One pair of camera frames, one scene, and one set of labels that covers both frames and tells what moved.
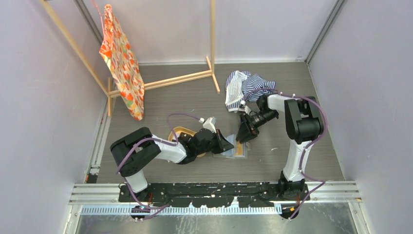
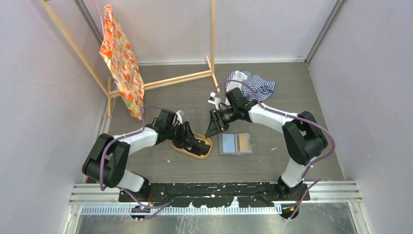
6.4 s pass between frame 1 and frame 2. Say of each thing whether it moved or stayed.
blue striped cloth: stayed
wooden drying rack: stayed
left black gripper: moved
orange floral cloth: stayed
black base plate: stayed
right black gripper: moved
